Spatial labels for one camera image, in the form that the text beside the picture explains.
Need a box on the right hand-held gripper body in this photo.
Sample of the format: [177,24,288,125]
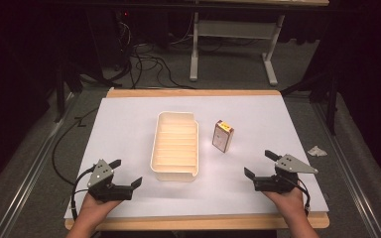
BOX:
[253,154,319,195]

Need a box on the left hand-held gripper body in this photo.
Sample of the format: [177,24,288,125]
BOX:
[86,159,134,203]

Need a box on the small white and brown box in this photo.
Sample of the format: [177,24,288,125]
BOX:
[211,119,235,154]

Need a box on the cream ribbed plastic tray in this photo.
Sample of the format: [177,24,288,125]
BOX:
[150,110,200,183]

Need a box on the person's left hand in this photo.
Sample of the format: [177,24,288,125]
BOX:
[77,192,124,228]

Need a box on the person's right hand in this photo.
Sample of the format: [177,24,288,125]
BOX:
[262,188,308,223]

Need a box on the white paper sheet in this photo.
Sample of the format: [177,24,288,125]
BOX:
[63,95,330,220]

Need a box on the crumpled white tissue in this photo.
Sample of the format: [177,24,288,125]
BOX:
[307,145,328,158]

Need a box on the black stand leg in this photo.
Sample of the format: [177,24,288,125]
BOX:
[280,63,340,137]
[53,60,84,124]

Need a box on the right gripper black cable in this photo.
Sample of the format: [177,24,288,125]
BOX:
[292,182,313,216]

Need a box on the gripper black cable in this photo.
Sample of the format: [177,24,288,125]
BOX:
[69,166,96,222]
[292,182,313,216]

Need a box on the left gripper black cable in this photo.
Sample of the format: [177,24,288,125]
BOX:
[69,166,96,222]

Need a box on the long black floor cable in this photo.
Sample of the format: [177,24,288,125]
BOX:
[51,106,99,186]

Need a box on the metal floor rail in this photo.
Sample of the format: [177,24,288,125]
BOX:
[311,98,381,238]
[0,92,80,238]

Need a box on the tangle of black cables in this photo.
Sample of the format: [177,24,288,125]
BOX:
[110,19,196,90]

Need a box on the white metal desk frame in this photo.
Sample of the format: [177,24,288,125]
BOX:
[189,11,286,87]

